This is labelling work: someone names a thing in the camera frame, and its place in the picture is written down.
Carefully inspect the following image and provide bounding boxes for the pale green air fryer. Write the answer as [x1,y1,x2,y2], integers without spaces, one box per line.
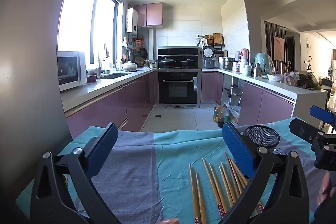
[254,52,274,75]

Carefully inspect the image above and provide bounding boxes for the purple peninsula base cabinets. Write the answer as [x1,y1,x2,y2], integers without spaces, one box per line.
[201,68,328,130]

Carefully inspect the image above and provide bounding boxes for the teal and purple tablecloth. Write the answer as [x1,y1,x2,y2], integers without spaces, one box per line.
[16,116,331,224]

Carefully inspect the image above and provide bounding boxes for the leafy green vegetables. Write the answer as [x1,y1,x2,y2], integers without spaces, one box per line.
[299,71,322,90]

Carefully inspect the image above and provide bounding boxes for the steel stockpot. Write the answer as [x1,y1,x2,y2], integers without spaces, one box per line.
[222,57,236,70]

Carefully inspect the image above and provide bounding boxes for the steel sink faucet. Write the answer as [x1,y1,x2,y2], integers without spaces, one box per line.
[98,52,106,77]

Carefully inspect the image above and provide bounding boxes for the grey refrigerator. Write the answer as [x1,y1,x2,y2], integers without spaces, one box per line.
[0,0,88,203]

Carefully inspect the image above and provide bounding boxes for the white plastic bag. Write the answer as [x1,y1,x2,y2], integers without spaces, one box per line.
[228,105,241,124]

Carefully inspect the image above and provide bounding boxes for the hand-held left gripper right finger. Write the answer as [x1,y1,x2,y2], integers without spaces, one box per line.
[221,121,311,224]

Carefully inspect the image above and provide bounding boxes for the cooking oil bottle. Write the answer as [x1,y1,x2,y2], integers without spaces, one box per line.
[217,105,229,128]
[213,102,223,123]

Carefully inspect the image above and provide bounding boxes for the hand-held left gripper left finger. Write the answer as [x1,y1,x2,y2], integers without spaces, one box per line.
[30,122,119,224]

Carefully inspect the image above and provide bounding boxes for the black mesh utensil holder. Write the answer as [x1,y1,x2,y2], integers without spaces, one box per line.
[244,125,281,149]

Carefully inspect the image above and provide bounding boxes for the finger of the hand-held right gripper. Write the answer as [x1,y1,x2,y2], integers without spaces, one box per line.
[289,118,336,151]
[309,105,336,135]

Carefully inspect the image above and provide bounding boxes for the clear plastic container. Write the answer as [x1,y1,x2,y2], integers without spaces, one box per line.
[284,73,300,87]

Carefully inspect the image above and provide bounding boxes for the dark slatted partition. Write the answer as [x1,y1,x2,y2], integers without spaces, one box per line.
[265,21,286,62]

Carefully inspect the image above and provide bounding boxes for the kitchen window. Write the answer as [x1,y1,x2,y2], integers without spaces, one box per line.
[57,0,124,67]

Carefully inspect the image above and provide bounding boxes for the white casserole dish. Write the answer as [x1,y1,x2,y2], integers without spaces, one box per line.
[122,61,138,72]

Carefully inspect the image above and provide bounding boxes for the white water heater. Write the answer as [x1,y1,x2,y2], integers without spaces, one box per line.
[126,7,138,35]

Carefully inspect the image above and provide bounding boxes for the black integrated stove with oven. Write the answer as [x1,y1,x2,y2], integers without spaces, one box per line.
[154,46,202,109]

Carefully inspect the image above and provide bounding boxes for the silver rice cooker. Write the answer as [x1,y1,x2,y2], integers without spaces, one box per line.
[202,46,216,69]

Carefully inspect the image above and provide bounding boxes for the framed wall picture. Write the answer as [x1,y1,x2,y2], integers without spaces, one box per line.
[273,36,286,62]

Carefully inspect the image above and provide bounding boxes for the purple wall cabinet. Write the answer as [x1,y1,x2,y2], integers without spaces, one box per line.
[134,3,164,28]

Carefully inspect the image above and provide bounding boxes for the black pot with glass lid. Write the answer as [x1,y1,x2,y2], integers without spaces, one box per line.
[159,56,177,68]
[181,57,199,68]

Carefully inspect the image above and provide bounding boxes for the person's right forearm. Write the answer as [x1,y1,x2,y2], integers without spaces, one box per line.
[322,172,336,210]

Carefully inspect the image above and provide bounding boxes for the bundle of wooden chopsticks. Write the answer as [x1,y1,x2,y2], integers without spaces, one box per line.
[188,152,264,224]

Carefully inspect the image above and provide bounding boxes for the white countertop oven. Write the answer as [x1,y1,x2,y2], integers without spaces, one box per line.
[57,51,88,92]

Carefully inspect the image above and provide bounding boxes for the purple base cabinets with sink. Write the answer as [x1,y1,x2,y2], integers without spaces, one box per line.
[61,68,158,132]

